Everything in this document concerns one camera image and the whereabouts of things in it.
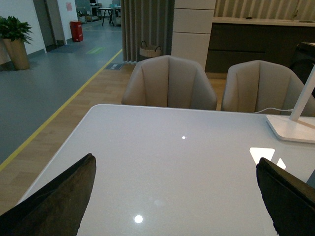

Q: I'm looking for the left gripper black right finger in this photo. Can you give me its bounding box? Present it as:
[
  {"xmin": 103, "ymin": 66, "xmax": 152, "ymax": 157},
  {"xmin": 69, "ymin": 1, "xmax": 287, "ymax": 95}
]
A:
[{"xmin": 256, "ymin": 158, "xmax": 315, "ymax": 236}]

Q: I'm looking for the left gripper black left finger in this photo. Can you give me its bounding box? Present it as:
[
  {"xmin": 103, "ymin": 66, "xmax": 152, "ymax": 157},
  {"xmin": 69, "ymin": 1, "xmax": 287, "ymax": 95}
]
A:
[{"xmin": 0, "ymin": 153, "xmax": 96, "ymax": 236}]

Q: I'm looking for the white desk lamp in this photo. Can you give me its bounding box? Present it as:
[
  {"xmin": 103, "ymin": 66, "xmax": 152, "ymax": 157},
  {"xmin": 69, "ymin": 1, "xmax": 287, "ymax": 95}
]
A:
[{"xmin": 266, "ymin": 69, "xmax": 315, "ymax": 144}]

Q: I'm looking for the beige chair on right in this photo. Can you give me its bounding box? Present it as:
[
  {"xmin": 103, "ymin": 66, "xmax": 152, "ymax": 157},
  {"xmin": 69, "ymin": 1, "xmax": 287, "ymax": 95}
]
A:
[{"xmin": 221, "ymin": 60, "xmax": 304, "ymax": 116}]

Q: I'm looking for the beige chair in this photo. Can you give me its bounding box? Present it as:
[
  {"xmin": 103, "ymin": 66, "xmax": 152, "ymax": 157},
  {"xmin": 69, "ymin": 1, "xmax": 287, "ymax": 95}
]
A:
[
  {"xmin": 122, "ymin": 55, "xmax": 217, "ymax": 110},
  {"xmin": 221, "ymin": 60, "xmax": 304, "ymax": 116}
]

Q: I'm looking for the dark counter with white top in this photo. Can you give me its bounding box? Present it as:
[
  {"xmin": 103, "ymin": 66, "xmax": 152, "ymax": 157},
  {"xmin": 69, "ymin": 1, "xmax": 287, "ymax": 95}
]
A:
[{"xmin": 205, "ymin": 19, "xmax": 315, "ymax": 73}]

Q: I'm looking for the tan plant pot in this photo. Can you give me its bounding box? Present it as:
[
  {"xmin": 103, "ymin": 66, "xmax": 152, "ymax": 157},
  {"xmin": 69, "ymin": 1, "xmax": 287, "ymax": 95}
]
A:
[{"xmin": 3, "ymin": 38, "xmax": 30, "ymax": 70}]

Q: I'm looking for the beige chair on left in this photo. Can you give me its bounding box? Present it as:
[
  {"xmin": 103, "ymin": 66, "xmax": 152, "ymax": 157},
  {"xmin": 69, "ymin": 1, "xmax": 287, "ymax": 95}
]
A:
[{"xmin": 122, "ymin": 55, "xmax": 217, "ymax": 110}]

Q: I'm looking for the red box on floor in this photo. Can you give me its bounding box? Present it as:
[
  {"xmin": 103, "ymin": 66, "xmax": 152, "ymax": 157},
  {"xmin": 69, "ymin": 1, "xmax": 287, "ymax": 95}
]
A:
[{"xmin": 70, "ymin": 21, "xmax": 83, "ymax": 42}]

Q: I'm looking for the green potted plant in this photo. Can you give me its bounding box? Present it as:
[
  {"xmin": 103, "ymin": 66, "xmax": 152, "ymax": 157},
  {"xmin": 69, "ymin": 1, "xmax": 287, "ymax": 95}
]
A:
[{"xmin": 0, "ymin": 16, "xmax": 32, "ymax": 44}]

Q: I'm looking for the distant black-legged table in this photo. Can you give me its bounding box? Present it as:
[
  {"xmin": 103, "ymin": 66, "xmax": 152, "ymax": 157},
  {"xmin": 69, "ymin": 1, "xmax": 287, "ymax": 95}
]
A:
[{"xmin": 99, "ymin": 6, "xmax": 121, "ymax": 26}]

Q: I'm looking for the white drawer cabinet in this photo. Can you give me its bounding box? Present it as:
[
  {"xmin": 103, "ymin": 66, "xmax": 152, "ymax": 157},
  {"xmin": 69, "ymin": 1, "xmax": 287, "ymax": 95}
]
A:
[{"xmin": 171, "ymin": 0, "xmax": 216, "ymax": 68}]

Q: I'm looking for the grey curtain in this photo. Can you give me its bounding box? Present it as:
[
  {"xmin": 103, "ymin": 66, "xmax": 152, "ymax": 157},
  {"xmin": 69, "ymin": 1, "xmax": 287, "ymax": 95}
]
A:
[{"xmin": 121, "ymin": 0, "xmax": 175, "ymax": 62}]

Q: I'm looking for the white lamp cable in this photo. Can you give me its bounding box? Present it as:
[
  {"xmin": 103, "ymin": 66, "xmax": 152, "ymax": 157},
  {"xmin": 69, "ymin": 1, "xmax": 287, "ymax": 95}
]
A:
[{"xmin": 253, "ymin": 107, "xmax": 294, "ymax": 115}]

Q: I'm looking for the woven basket with handles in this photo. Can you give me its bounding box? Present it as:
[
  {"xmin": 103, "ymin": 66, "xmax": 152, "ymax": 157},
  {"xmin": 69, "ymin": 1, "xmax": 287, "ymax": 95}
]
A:
[{"xmin": 139, "ymin": 40, "xmax": 162, "ymax": 58}]

